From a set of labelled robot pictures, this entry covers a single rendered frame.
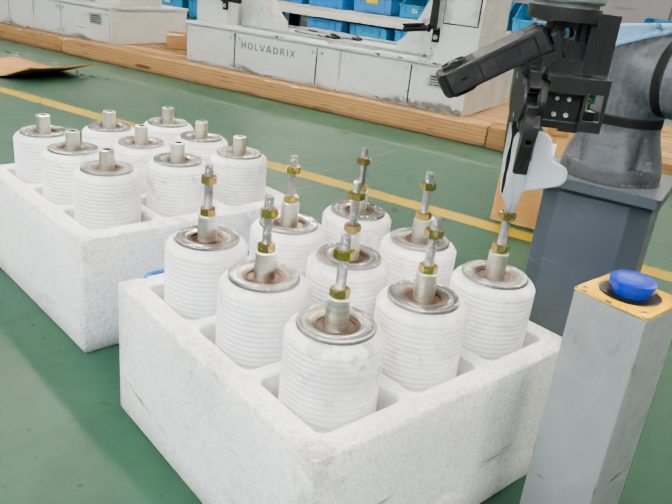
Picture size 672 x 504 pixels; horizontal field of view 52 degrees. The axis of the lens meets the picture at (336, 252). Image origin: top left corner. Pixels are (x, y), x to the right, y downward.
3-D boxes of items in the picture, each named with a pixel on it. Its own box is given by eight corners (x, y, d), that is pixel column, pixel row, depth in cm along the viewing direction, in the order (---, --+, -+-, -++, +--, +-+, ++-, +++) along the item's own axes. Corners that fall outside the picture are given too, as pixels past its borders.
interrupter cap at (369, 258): (344, 242, 84) (344, 236, 84) (394, 262, 80) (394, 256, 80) (302, 256, 79) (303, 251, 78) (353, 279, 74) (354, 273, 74)
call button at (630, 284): (619, 284, 64) (625, 264, 63) (660, 302, 61) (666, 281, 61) (596, 293, 62) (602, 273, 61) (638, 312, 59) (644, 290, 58)
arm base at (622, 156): (572, 156, 118) (586, 98, 114) (665, 176, 111) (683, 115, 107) (547, 171, 106) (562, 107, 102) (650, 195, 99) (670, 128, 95)
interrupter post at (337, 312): (331, 319, 65) (334, 287, 64) (353, 327, 64) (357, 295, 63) (318, 328, 63) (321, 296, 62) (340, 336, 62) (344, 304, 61)
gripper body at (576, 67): (598, 141, 68) (630, 14, 63) (511, 132, 68) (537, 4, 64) (579, 126, 75) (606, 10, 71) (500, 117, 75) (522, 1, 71)
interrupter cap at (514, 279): (537, 294, 75) (538, 288, 75) (471, 290, 74) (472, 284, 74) (514, 266, 82) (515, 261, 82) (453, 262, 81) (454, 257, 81)
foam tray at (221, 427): (344, 332, 114) (356, 232, 107) (542, 465, 87) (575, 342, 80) (119, 405, 90) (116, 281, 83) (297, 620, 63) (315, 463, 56)
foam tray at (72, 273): (180, 225, 151) (181, 146, 144) (291, 293, 126) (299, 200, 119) (-8, 260, 126) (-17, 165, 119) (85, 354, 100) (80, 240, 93)
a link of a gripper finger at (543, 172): (560, 224, 72) (579, 137, 69) (503, 218, 72) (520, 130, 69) (553, 216, 75) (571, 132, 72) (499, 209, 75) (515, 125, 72)
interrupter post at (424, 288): (418, 293, 73) (422, 264, 71) (438, 300, 71) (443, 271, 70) (407, 300, 71) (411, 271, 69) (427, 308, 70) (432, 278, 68)
